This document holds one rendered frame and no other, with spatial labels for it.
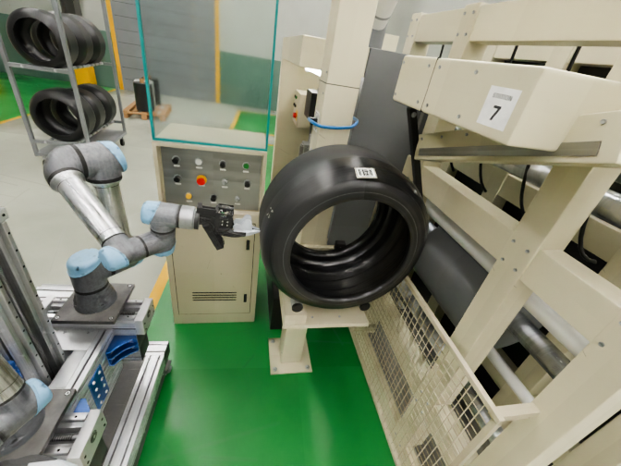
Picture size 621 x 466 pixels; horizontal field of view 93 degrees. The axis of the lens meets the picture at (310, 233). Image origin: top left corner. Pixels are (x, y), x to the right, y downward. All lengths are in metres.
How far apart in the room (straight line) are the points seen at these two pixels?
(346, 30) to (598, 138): 0.78
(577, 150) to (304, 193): 0.62
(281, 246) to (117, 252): 0.47
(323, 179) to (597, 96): 0.61
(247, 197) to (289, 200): 0.87
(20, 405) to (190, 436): 1.07
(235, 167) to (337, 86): 0.74
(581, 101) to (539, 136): 0.09
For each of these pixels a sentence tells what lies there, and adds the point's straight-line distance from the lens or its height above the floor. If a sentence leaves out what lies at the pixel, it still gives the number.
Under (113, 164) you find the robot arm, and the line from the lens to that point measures 1.28.
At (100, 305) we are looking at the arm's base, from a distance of 1.50.
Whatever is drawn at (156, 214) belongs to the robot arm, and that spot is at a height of 1.25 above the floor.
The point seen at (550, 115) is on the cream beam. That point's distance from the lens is 0.81.
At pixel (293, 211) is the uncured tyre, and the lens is 0.87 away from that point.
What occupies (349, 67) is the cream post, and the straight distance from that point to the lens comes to 1.21.
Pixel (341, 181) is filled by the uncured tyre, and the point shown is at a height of 1.44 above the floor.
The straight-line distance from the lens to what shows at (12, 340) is 1.32.
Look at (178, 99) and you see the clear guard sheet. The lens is 1.60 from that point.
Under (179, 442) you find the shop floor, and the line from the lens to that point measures 1.92.
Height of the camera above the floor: 1.74
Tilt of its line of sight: 31 degrees down
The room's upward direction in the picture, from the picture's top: 10 degrees clockwise
